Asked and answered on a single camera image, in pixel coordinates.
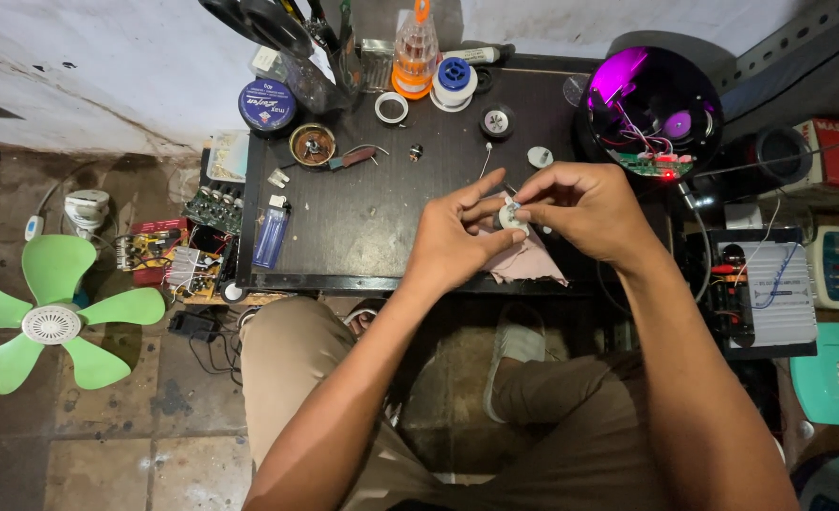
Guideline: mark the green fan blade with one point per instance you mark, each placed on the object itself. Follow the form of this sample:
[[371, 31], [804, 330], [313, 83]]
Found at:
[[54, 316]]

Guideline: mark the silver amplifier unit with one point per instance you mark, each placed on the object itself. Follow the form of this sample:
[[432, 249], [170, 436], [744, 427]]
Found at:
[[781, 302]]

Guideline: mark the person's left hand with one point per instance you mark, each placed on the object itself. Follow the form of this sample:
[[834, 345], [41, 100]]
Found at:
[[444, 238]]

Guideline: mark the solder spool with blue core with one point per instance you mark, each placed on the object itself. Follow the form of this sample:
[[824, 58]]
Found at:
[[454, 84]]

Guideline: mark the person's right hand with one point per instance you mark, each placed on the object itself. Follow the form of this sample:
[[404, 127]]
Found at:
[[597, 209]]

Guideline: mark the grey slotted metal angle bar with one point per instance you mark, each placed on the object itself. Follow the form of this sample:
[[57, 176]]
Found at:
[[795, 42]]

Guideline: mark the teal plastic stool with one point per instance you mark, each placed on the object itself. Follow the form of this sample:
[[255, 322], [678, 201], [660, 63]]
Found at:
[[838, 376]]

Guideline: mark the white sandal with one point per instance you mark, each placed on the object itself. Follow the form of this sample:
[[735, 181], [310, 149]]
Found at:
[[515, 348], [363, 314]]

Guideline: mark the white round disc part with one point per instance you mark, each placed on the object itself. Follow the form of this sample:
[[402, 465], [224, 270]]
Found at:
[[539, 157]]

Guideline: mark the black cylinder speaker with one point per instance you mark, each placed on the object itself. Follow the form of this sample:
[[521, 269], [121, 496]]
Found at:
[[767, 163]]

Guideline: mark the small white box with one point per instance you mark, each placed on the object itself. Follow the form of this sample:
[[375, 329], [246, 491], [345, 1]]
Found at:
[[744, 216]]

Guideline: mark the small clear plastic box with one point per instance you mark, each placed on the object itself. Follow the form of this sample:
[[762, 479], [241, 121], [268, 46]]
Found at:
[[377, 65]]

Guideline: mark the black round part white centre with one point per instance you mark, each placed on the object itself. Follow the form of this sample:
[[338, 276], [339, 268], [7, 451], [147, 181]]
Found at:
[[497, 121]]

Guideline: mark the blue transparent lighter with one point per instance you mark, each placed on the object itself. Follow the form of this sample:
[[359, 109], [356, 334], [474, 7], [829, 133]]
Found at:
[[271, 238]]

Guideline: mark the brown round solder paste tin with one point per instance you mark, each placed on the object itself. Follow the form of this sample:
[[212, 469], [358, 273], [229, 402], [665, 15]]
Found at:
[[312, 145]]

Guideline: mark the black power adapter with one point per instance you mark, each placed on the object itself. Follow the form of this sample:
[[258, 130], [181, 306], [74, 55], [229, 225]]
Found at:
[[192, 325]]

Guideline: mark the green circuit board with capacitors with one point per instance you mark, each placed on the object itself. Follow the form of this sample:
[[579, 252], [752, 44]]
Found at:
[[212, 208]]

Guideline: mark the person's beige trousers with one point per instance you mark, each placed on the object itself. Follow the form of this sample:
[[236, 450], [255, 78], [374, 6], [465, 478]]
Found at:
[[292, 369]]

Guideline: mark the green circuit board red light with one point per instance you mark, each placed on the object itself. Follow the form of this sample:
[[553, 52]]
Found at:
[[653, 166]]

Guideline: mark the blue round tin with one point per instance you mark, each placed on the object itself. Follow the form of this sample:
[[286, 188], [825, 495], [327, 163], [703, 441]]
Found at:
[[268, 105]]

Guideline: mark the yellow circuit board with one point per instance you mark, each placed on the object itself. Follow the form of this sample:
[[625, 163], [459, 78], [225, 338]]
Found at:
[[146, 250]]

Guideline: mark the clear round plastic disc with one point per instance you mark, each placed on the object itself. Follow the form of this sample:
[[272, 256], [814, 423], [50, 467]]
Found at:
[[574, 91]]

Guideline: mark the small black jack socket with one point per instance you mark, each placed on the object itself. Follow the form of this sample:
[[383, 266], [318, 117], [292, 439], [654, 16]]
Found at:
[[415, 152]]

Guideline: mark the orange clear screwdriver bit set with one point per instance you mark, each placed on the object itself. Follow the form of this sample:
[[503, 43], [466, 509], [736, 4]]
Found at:
[[414, 57]]

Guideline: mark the round black speaker housing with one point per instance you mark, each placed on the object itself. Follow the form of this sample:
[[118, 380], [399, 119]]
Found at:
[[675, 92]]

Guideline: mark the small white round motor part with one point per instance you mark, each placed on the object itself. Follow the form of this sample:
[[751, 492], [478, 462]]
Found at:
[[510, 218]]

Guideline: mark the white plug adaptor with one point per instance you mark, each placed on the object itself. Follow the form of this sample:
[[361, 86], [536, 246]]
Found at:
[[86, 211]]

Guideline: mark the white black marker tube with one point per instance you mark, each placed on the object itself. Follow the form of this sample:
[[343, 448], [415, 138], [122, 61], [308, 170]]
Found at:
[[473, 55]]

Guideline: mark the clear tool holder cup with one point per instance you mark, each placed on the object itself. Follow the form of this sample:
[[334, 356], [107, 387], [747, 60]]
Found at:
[[317, 74]]

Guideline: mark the pink cloth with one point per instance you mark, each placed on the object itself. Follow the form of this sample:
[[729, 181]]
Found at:
[[526, 262]]

